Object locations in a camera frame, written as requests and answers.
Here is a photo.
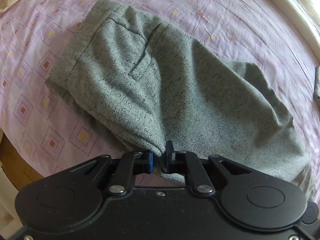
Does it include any pink patterned bed sheet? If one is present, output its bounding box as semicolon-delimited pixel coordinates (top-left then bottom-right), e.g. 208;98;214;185
1;0;319;198

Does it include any folded grey garment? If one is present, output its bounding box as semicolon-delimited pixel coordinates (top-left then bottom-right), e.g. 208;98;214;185
313;66;320;102

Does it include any grey speckled pant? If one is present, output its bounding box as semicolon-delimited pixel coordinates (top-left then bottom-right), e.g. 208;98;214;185
46;0;312;190

